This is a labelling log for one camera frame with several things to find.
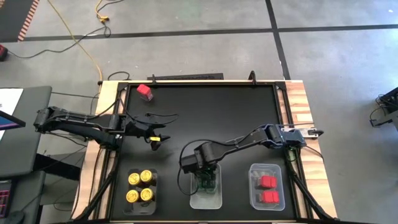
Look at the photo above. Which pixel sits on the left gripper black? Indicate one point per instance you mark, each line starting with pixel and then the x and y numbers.
pixel 136 129

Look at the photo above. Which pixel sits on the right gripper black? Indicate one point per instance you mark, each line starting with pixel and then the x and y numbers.
pixel 206 174

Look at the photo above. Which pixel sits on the red-lid glass spice jar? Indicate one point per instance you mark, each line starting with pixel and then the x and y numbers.
pixel 268 182
pixel 270 197
pixel 144 90

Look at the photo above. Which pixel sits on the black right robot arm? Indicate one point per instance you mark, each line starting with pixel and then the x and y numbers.
pixel 236 146

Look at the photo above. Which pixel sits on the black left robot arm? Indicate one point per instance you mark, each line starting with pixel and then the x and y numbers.
pixel 77 126

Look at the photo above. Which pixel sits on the translucent white plastic bin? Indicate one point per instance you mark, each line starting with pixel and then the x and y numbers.
pixel 205 202

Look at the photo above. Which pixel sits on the clear plastic bin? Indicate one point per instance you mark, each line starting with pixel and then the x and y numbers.
pixel 252 202

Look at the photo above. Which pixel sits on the black table clamp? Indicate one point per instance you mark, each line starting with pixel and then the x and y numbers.
pixel 153 80
pixel 252 77

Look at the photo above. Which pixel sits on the smoky grey plastic bin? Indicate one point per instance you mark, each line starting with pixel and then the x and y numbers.
pixel 154 206

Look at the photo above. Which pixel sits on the black desk crossbar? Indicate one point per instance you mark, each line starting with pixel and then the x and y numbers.
pixel 56 166

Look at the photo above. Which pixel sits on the grey side desk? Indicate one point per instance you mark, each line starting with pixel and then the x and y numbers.
pixel 28 149

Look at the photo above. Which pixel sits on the dark tablet screen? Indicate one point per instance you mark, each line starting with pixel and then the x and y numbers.
pixel 7 123

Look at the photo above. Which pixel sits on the white paper sheet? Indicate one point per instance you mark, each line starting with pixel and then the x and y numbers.
pixel 9 99

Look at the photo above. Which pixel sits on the backlit keyboard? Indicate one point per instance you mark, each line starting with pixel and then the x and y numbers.
pixel 3 199

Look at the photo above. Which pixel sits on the red floor device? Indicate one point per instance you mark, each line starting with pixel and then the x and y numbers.
pixel 3 53

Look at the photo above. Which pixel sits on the orange striped black mat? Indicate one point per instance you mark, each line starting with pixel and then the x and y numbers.
pixel 12 18

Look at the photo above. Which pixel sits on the black aluminium table frame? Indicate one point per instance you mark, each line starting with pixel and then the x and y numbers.
pixel 202 83

